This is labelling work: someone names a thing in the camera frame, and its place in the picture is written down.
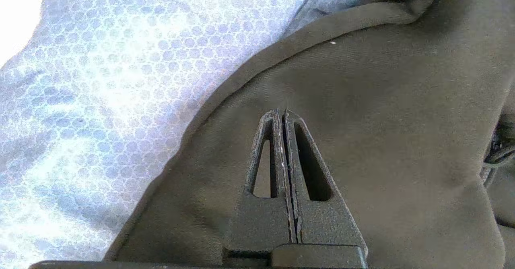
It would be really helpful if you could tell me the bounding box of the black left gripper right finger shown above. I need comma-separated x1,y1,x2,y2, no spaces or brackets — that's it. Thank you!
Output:
283,109,369,257

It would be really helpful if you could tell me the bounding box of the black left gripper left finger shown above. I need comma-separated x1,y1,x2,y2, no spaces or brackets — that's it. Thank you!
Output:
222,109,297,261

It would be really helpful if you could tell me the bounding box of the black garment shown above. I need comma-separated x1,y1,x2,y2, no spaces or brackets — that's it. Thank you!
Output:
104,0,515,269

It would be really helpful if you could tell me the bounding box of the blue bed sheet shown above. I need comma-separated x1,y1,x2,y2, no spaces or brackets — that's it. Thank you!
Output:
0,0,375,269

